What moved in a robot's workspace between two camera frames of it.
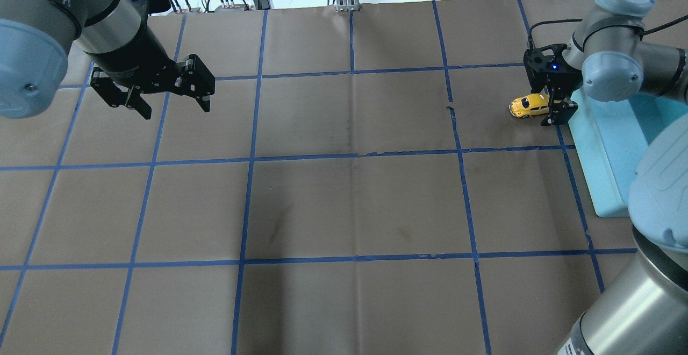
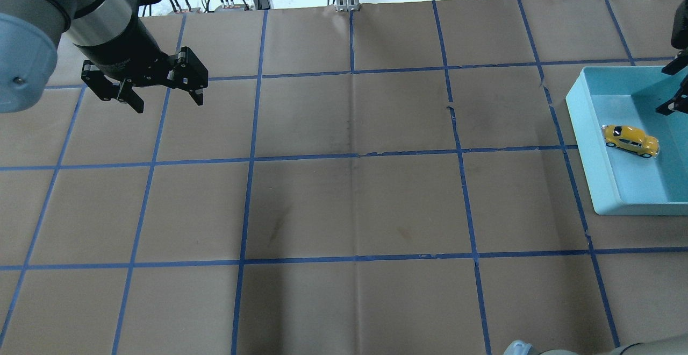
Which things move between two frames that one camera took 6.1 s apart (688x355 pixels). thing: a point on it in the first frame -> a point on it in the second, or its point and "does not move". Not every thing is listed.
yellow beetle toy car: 532,104 -> 631,139
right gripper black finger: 559,112 -> 679,101
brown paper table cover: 359,186 does not move
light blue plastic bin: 610,137 does not move
